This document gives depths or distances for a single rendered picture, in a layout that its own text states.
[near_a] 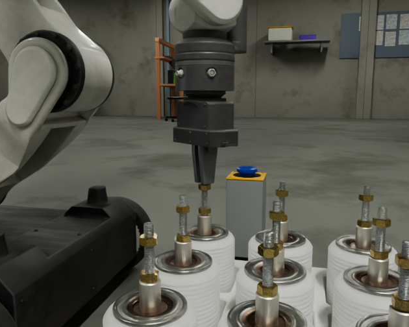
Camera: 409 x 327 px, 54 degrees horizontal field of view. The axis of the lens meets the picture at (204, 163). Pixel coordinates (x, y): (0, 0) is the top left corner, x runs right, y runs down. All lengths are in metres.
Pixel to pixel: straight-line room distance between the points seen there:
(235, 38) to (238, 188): 0.28
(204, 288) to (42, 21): 0.53
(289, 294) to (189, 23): 0.38
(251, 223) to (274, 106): 9.01
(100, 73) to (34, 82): 0.12
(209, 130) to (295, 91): 9.18
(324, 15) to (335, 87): 1.60
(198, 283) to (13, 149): 0.46
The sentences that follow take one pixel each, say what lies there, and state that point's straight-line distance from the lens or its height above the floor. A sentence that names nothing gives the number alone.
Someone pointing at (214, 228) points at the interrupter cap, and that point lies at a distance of 0.66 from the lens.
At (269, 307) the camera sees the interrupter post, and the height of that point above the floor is 0.27.
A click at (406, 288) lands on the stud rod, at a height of 0.30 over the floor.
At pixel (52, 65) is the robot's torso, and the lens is 0.73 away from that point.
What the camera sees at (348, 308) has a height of 0.23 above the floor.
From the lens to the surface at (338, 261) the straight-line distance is 0.61.
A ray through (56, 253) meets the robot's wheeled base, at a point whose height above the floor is 0.19.
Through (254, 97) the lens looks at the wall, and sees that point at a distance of 9.79.
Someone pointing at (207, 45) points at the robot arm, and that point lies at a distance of 0.57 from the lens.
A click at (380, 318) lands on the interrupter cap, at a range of 0.45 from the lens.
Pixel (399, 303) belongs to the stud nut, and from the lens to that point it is 0.40.
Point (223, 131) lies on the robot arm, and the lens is 0.56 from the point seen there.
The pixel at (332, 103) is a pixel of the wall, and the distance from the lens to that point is 9.75.
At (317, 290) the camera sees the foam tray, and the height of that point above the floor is 0.18.
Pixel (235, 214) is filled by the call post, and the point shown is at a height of 0.24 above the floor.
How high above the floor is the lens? 0.46
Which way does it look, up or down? 9 degrees down
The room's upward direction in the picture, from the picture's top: straight up
